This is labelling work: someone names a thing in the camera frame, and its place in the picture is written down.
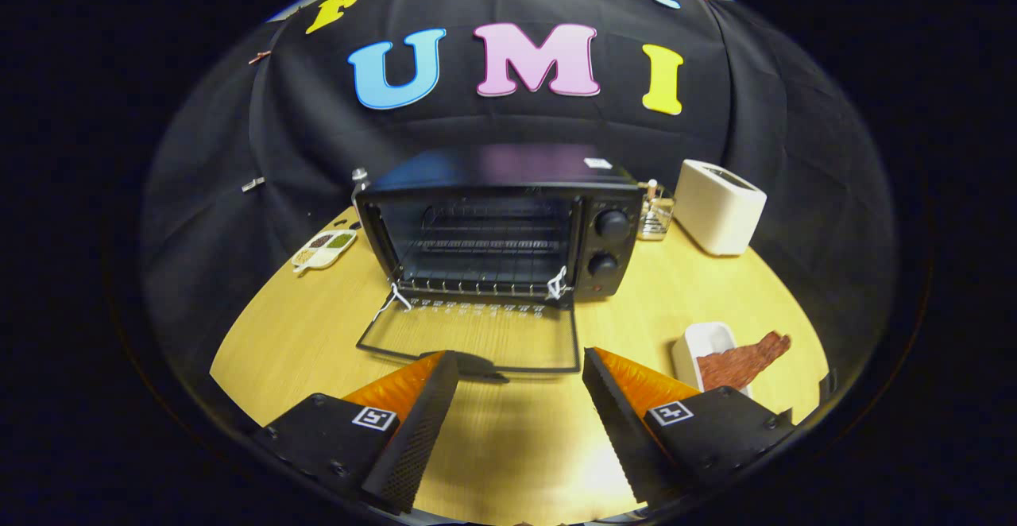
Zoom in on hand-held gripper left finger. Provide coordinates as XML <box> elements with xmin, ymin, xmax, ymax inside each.
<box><xmin>254</xmin><ymin>350</ymin><xmax>460</xmax><ymax>515</ymax></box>

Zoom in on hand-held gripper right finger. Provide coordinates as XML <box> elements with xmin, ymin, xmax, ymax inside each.
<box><xmin>582</xmin><ymin>346</ymin><xmax>795</xmax><ymax>509</ymax></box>

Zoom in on brown meat slice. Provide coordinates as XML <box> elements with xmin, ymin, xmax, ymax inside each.
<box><xmin>696</xmin><ymin>331</ymin><xmax>792</xmax><ymax>393</ymax></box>

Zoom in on black toaster oven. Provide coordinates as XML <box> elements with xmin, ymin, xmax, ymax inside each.
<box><xmin>352</xmin><ymin>143</ymin><xmax>646</xmax><ymax>384</ymax></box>

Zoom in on white toaster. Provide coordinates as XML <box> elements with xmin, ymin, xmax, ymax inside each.
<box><xmin>674</xmin><ymin>159</ymin><xmax>768</xmax><ymax>257</ymax></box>

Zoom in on white ribbed plate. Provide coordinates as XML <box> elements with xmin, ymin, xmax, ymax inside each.
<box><xmin>671</xmin><ymin>321</ymin><xmax>756</xmax><ymax>400</ymax></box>

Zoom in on white divided spice dish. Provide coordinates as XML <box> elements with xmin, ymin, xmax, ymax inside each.
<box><xmin>291</xmin><ymin>229</ymin><xmax>358</xmax><ymax>274</ymax></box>

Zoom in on black backdrop cloth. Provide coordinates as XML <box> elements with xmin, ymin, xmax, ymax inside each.
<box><xmin>143</xmin><ymin>0</ymin><xmax>895</xmax><ymax>400</ymax></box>

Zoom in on metal wire basket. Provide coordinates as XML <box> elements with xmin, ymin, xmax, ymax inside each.
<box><xmin>638</xmin><ymin>180</ymin><xmax>676</xmax><ymax>242</ymax></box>

